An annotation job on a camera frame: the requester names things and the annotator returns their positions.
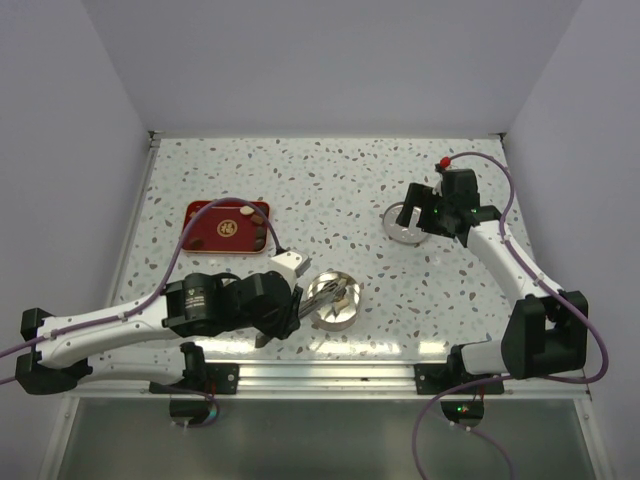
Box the silver metal tweezers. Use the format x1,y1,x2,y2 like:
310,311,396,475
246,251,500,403
298,280,347,319

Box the white wedge chocolate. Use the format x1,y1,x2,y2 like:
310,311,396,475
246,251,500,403
332,298,349,312

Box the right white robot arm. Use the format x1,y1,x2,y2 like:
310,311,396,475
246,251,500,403
395,169,588,393

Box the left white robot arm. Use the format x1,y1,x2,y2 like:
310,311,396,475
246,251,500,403
15,271,302,395

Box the round silver tin lid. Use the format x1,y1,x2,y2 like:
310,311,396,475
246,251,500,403
382,202,428,245

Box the round silver tin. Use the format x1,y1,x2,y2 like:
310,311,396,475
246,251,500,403
299,271,362,332

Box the red rectangular tray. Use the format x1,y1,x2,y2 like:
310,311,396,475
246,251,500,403
181,200,270,255

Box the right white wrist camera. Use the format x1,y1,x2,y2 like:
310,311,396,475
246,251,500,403
434,156,456,198

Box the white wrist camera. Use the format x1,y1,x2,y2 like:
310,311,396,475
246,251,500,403
269,250,311,290
434,156,456,198

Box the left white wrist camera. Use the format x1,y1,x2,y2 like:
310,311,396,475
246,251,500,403
269,250,311,290

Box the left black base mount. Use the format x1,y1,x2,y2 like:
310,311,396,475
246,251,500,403
149,342,240,396

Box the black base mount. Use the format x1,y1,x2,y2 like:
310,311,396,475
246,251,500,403
413,345,492,395
149,342,240,396

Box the aluminium front rail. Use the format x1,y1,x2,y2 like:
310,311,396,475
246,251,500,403
64,362,511,401

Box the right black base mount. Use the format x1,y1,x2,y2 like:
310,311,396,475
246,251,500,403
413,345,492,395

